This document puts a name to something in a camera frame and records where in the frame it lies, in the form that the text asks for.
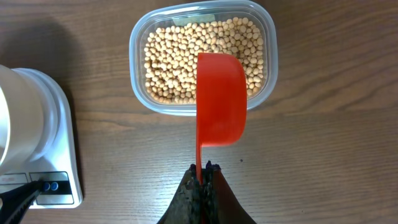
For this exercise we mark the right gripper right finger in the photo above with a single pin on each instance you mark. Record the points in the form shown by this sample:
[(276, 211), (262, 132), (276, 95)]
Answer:
[(220, 204)]

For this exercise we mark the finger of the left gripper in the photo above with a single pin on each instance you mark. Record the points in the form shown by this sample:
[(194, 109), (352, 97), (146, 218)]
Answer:
[(15, 203)]

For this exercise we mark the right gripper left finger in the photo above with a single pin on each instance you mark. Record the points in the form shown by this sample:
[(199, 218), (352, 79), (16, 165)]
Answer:
[(185, 207)]

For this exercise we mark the red plastic measuring scoop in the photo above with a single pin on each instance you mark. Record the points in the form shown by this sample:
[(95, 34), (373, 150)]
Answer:
[(221, 102)]

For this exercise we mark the white digital kitchen scale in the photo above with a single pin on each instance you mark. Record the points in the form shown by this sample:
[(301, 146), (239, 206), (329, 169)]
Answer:
[(54, 159)]

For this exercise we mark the white round bowl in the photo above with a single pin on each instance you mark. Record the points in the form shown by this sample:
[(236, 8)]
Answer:
[(22, 119)]

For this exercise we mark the soybeans in container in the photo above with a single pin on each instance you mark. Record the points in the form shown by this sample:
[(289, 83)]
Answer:
[(171, 55)]

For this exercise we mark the clear plastic container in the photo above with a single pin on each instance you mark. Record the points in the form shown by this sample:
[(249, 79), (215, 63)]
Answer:
[(198, 12)]

